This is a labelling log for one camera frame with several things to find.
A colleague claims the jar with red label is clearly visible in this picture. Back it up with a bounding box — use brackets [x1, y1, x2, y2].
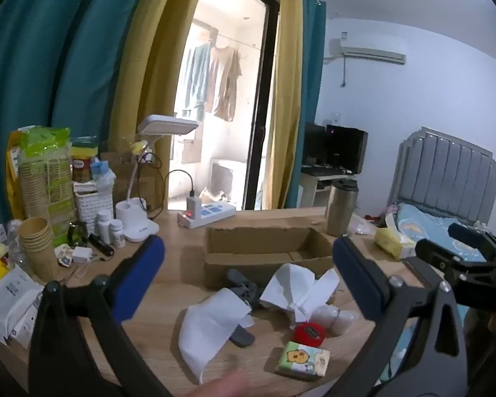
[71, 155, 94, 183]

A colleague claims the white paper tissue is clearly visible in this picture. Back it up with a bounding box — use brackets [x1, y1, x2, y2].
[260, 262, 340, 324]
[179, 288, 254, 384]

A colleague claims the hanging teal shirt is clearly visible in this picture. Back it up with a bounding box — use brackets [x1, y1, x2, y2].
[179, 41, 212, 119]

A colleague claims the white air conditioner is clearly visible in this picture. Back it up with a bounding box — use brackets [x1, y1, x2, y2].
[341, 39, 407, 66]

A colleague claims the white woven basket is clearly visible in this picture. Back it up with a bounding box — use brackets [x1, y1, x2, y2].
[73, 189, 115, 237]

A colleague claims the cartoon print tissue packet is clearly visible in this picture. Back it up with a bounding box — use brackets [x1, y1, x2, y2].
[274, 340, 331, 381]

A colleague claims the grey sock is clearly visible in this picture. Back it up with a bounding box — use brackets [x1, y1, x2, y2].
[227, 269, 262, 349]

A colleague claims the yellow curtain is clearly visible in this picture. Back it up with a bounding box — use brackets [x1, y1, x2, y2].
[268, 0, 305, 210]
[107, 0, 212, 212]

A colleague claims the green bag of paper cups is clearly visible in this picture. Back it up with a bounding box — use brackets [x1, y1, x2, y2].
[18, 126, 78, 247]

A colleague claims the small white desk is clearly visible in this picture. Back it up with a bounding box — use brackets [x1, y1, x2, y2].
[299, 165, 358, 208]

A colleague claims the white power adapter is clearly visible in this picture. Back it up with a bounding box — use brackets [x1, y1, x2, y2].
[71, 246, 93, 264]

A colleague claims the cardboard box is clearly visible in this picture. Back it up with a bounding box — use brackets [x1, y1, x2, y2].
[203, 225, 340, 291]

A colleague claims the red plush ball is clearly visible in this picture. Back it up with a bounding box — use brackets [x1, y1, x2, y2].
[293, 322, 327, 349]

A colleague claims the blue printed blanket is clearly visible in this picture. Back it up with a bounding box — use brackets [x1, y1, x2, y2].
[391, 202, 493, 266]

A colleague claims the yellow tissue pack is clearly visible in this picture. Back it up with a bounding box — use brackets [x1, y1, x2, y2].
[374, 213, 419, 261]

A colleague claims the yellow bag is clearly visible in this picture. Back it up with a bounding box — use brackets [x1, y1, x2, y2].
[6, 130, 30, 221]

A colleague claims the person's left hand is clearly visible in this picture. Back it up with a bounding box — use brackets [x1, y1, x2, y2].
[185, 369, 254, 397]

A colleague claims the brown paper bag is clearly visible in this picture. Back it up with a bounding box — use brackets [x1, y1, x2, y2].
[100, 151, 169, 212]

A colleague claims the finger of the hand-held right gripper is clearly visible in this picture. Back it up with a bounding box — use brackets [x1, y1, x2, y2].
[447, 223, 496, 262]
[414, 239, 464, 273]

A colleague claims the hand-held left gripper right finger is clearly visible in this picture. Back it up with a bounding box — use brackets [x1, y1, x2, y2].
[314, 236, 468, 397]

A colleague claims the yellow green sponge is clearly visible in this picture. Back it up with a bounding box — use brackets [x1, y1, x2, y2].
[71, 135, 103, 158]

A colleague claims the white wet wipes pack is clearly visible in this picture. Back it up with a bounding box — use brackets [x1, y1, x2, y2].
[0, 265, 45, 349]

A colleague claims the outdoor white appliance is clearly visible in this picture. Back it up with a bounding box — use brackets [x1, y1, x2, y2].
[208, 159, 247, 204]

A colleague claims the steel travel tumbler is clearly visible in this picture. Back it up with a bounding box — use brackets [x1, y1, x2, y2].
[325, 178, 360, 238]

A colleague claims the clear plastic bag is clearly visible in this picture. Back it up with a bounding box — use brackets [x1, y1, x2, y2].
[349, 214, 382, 237]

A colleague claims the white desk lamp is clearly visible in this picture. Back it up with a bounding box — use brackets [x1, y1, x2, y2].
[116, 114, 200, 243]

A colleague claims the black door frame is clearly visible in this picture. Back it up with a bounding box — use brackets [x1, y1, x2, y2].
[209, 0, 282, 212]

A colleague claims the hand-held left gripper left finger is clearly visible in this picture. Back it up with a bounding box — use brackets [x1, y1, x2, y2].
[28, 235, 186, 397]

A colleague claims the grey padded headboard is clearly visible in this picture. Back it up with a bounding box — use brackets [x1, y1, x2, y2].
[386, 126, 496, 227]

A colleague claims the black monitor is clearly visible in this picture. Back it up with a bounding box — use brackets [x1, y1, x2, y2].
[303, 122, 329, 167]
[325, 124, 369, 175]

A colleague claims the white pill bottle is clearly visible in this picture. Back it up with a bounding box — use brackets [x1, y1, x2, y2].
[97, 209, 113, 243]
[109, 219, 126, 246]

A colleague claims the white power strip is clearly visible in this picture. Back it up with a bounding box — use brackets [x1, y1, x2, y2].
[177, 202, 237, 229]

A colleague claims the hanging brown shirt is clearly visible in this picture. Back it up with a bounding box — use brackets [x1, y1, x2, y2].
[204, 45, 243, 123]

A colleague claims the teal curtain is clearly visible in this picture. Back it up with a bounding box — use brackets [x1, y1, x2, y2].
[293, 0, 328, 208]
[0, 0, 154, 232]

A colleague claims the stack of brown paper cups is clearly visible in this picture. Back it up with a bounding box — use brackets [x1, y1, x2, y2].
[17, 216, 59, 281]

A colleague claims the black flashlight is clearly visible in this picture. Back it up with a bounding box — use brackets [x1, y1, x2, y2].
[88, 233, 115, 256]

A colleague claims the white charger with black cable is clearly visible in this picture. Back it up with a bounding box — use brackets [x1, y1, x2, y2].
[163, 169, 202, 221]

